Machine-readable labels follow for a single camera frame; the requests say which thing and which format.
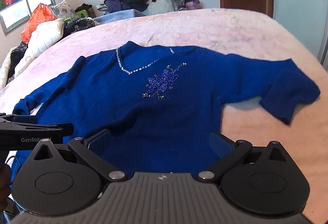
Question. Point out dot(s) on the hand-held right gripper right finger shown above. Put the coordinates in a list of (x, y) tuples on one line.
[(217, 145)]

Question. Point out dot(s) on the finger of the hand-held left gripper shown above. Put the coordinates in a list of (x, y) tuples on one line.
[(18, 119), (46, 129)]

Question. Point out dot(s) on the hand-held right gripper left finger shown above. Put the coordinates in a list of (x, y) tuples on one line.
[(100, 142)]

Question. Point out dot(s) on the blue beaded sweater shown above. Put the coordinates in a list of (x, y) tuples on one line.
[(153, 116)]

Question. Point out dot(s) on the white floral sheet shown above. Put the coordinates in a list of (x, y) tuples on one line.
[(4, 71)]

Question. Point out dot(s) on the dark printed cloth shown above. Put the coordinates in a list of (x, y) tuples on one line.
[(18, 57)]

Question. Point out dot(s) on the white quilted comforter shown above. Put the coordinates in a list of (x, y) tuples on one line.
[(43, 39)]

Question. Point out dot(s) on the window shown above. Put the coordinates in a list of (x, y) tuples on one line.
[(15, 17)]

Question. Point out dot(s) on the orange plastic bag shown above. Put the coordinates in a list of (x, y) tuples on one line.
[(35, 19)]

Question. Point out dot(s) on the dark patterned cloth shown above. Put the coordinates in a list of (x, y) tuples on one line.
[(79, 25)]

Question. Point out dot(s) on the floral pillow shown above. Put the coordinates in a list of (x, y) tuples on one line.
[(64, 10)]

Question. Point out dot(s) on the green box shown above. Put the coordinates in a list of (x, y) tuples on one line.
[(82, 13)]

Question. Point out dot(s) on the small black handbag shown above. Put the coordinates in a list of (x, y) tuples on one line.
[(83, 6)]

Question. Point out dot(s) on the light blue towel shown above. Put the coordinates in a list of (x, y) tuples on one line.
[(120, 15)]

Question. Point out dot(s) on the purple cloth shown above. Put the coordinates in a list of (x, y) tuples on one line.
[(192, 5)]

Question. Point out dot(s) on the clear plastic bag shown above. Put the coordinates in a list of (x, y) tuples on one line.
[(164, 2)]

